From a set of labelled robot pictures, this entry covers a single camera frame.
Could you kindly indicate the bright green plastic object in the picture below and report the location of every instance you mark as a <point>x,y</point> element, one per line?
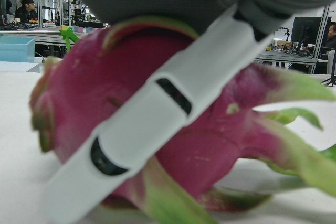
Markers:
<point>68,35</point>

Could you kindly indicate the light blue plastic bin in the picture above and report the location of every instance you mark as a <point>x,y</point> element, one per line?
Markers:
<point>15,49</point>

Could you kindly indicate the seated person in black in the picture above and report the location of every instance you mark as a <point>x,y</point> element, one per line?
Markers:
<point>26,12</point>

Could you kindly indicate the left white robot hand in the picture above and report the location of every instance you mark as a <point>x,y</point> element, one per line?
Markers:
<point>170,98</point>

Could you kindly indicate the black computer monitor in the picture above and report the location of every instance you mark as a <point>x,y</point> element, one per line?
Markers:
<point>307,31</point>

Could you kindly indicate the grey lab workbench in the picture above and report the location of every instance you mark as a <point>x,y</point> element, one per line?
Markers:
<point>288,56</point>
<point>31,34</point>

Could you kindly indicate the person in dark jacket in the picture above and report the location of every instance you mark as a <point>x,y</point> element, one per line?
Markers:
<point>331,37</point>

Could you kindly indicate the pink dragon fruit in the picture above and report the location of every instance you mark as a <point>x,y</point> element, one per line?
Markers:
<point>110,77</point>

